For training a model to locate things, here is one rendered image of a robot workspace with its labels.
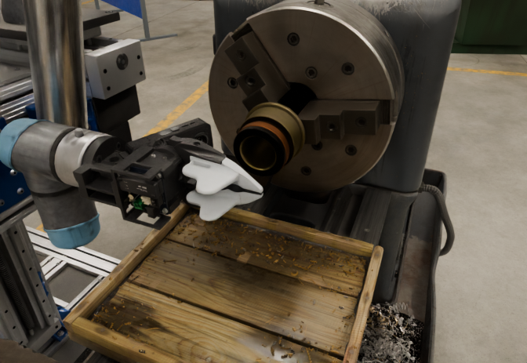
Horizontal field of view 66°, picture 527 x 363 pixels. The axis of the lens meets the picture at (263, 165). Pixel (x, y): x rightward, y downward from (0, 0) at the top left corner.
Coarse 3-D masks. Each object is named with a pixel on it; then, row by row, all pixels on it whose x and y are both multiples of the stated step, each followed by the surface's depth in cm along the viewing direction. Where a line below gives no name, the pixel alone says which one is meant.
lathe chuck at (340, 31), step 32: (288, 0) 65; (256, 32) 62; (288, 32) 60; (320, 32) 58; (352, 32) 56; (224, 64) 67; (288, 64) 62; (320, 64) 60; (352, 64) 59; (384, 64) 57; (224, 96) 70; (320, 96) 63; (352, 96) 61; (384, 96) 59; (224, 128) 73; (384, 128) 61; (320, 160) 68; (352, 160) 66
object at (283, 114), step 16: (256, 112) 56; (272, 112) 55; (288, 112) 56; (240, 128) 57; (256, 128) 53; (272, 128) 53; (288, 128) 54; (240, 144) 55; (256, 144) 59; (272, 144) 53; (288, 144) 54; (240, 160) 56; (256, 160) 57; (272, 160) 57; (288, 160) 57
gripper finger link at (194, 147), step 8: (176, 136) 48; (176, 144) 48; (184, 144) 47; (192, 144) 46; (200, 144) 47; (184, 152) 47; (192, 152) 47; (200, 152) 47; (208, 152) 47; (216, 152) 47; (184, 160) 48; (208, 160) 46; (216, 160) 46
